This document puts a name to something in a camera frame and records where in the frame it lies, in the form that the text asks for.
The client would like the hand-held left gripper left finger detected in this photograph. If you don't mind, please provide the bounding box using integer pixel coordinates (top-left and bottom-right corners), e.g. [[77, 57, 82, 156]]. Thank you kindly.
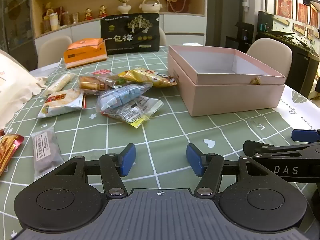
[[54, 143, 136, 199]]

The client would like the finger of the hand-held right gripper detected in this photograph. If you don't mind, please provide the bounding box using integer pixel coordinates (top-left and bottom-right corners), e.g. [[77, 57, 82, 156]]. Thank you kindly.
[[291, 129, 320, 143], [243, 140, 320, 184]]

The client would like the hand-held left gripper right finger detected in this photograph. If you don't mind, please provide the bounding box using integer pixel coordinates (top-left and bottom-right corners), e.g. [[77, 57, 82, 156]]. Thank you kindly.
[[186, 143, 265, 198]]

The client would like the white yellow edged snack packet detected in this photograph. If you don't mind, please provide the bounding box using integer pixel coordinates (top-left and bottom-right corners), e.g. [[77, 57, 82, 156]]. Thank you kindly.
[[102, 96, 165, 129]]

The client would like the blue candy clear packet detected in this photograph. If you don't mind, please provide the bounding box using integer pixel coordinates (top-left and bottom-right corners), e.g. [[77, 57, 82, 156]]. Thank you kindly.
[[96, 83, 153, 114]]

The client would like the pink cardboard box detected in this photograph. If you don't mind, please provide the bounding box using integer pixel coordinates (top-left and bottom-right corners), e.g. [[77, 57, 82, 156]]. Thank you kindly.
[[167, 45, 287, 117]]

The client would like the dark brownie clear packet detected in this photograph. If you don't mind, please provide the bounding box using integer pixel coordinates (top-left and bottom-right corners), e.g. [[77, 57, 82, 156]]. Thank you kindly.
[[31, 126, 63, 181]]

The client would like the brown cake clear packet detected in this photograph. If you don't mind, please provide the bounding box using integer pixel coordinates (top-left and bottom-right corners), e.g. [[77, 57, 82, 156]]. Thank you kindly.
[[78, 75, 113, 96]]

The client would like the white rice cracker packet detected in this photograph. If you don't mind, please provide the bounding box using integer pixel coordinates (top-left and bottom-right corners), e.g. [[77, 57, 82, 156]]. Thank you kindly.
[[37, 89, 85, 119]]

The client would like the clear red label snack packet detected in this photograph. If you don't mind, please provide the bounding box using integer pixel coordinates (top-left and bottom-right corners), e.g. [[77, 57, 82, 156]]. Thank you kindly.
[[91, 69, 121, 87]]

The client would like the long white stick snack packet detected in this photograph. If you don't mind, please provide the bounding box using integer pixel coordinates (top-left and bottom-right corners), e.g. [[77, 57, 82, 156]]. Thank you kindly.
[[46, 72, 76, 94]]

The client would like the red shiny snack packet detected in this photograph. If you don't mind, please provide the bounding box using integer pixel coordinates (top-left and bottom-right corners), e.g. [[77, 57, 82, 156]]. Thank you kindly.
[[0, 133, 25, 176]]

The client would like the white printed cloth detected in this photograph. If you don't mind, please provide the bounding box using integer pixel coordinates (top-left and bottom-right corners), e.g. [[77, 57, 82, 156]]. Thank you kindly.
[[274, 83, 320, 147]]

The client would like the green checked tablecloth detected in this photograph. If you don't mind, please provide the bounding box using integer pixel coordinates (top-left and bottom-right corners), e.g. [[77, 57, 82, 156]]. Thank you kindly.
[[0, 45, 320, 230]]

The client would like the beige dining chair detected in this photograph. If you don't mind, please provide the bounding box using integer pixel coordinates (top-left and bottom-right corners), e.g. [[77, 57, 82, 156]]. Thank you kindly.
[[37, 35, 73, 68], [246, 38, 293, 81], [158, 27, 167, 46]]

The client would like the glass fish tank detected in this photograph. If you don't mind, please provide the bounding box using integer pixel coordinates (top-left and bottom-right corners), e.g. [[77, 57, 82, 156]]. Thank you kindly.
[[257, 0, 320, 58]]

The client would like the orange tissue pack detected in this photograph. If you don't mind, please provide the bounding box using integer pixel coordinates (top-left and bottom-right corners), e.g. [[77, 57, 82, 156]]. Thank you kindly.
[[63, 38, 108, 69]]

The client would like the black water dispenser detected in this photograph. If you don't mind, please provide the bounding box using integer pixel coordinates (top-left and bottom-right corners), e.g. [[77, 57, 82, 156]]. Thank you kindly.
[[225, 22, 255, 53]]

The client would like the black tree print snack bag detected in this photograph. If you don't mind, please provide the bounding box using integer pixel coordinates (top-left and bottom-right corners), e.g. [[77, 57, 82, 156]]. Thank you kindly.
[[100, 13, 160, 56]]

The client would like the cream cartoon print cloth bag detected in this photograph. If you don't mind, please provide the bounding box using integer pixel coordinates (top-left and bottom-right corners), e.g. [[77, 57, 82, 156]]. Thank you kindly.
[[0, 50, 48, 128]]

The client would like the white vase with flowers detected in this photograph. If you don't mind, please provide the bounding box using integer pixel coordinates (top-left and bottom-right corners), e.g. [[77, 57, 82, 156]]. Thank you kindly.
[[117, 0, 132, 15]]

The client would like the white rabbit figurine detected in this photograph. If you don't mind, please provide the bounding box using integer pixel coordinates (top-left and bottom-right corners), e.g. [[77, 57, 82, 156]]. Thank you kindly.
[[139, 0, 162, 14]]

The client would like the yellow white bottle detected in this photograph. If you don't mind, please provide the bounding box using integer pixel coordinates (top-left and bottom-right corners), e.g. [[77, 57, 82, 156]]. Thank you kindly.
[[43, 2, 61, 32]]

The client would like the brown decorative figure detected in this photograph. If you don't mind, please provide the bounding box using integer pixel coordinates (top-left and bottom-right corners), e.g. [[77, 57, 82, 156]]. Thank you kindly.
[[163, 0, 191, 13]]

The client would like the glass door cabinet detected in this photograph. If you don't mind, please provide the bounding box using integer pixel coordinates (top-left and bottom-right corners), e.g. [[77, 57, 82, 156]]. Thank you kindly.
[[0, 0, 35, 71]]

